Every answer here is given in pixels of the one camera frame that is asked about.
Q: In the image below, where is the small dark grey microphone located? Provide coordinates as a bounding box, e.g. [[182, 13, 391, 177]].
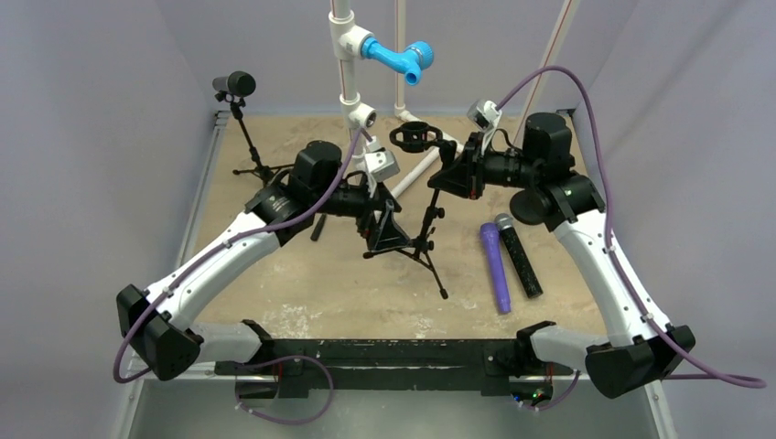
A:
[[211, 70, 256, 97]]

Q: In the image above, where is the purple microphone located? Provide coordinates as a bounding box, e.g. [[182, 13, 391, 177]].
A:
[[480, 222, 512, 314]]

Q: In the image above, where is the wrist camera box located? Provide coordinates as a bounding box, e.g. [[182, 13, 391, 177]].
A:
[[360, 137, 401, 183], [467, 99, 502, 134]]

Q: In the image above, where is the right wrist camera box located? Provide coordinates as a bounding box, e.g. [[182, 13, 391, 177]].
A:
[[467, 99, 502, 134]]

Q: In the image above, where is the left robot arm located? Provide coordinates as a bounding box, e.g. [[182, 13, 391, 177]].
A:
[[113, 139, 410, 383]]

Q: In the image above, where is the small black tripod stand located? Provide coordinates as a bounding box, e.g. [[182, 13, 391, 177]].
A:
[[214, 91, 292, 187]]

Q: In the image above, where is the black speckled condenser microphone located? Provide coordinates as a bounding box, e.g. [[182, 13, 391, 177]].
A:
[[494, 213, 544, 299]]

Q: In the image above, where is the hammer with black handle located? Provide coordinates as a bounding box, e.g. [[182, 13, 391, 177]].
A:
[[310, 214, 328, 241]]

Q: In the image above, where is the black round-base microphone stand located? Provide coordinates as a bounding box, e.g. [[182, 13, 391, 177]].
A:
[[510, 189, 549, 226]]

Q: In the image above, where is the black tripod stand with shockmount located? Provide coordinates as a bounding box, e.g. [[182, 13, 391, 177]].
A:
[[363, 121, 458, 300]]

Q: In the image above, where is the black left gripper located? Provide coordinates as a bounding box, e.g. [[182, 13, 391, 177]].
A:
[[313, 173, 412, 250]]

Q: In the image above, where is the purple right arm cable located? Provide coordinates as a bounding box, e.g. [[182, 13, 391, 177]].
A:
[[497, 65, 768, 413]]

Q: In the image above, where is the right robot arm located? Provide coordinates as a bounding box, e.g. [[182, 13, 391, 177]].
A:
[[428, 112, 695, 399]]

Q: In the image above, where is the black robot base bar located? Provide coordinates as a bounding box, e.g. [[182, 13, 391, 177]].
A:
[[214, 322, 573, 400]]

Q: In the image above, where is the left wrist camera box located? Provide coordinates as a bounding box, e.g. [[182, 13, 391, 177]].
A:
[[360, 137, 401, 183]]

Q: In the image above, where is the white PVC pipe frame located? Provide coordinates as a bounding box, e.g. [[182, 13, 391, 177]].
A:
[[327, 0, 583, 201]]

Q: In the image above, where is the blue plastic faucet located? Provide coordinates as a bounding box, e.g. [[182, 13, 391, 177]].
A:
[[361, 37, 435, 86]]

